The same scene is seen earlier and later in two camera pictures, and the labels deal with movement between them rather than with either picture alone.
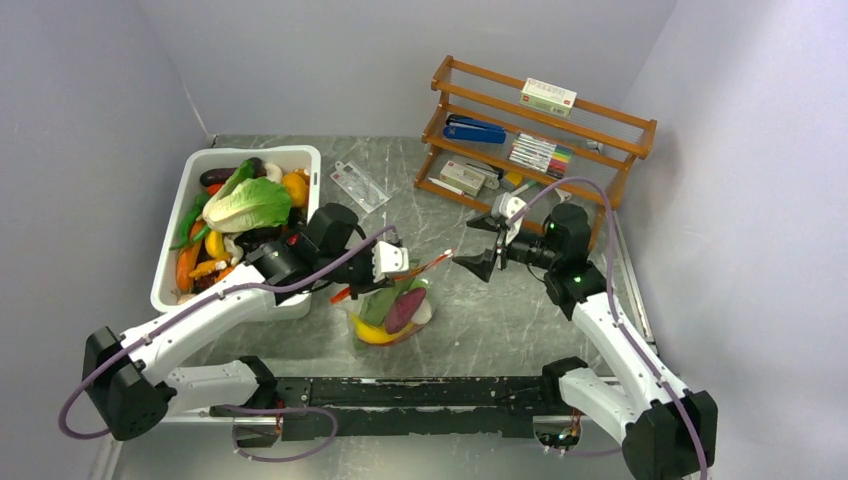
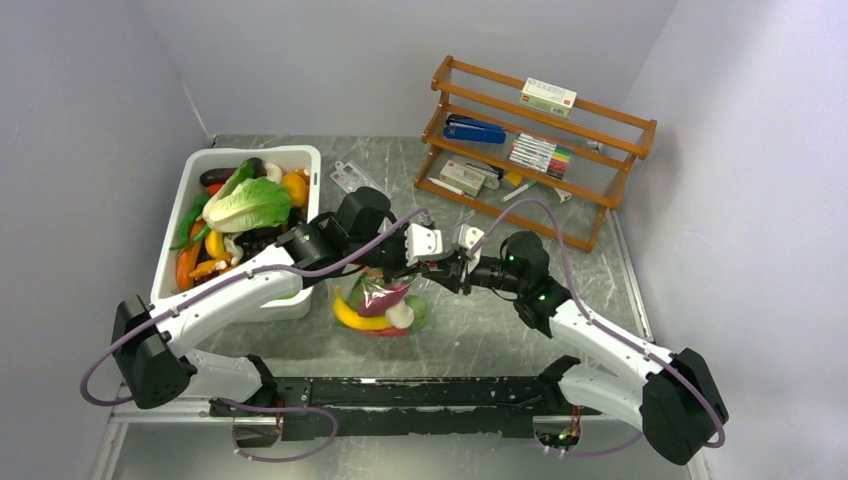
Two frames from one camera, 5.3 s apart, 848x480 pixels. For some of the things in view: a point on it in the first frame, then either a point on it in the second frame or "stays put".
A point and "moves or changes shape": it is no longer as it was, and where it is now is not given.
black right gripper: x=481 y=264 to x=454 y=273
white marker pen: x=445 y=187 stays put
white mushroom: x=423 y=313 to x=400 y=315
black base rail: x=492 y=407 stays put
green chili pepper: x=185 y=238 stays put
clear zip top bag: x=393 y=313 moves or changes shape
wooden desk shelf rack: x=494 y=142 stays put
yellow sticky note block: x=514 y=177 stays put
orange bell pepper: x=297 y=183 stays put
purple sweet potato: x=403 y=308 to x=375 y=302
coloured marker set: x=540 y=155 stays put
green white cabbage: x=245 y=203 stays put
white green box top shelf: x=548 y=98 stays put
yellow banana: x=377 y=334 to x=349 y=317
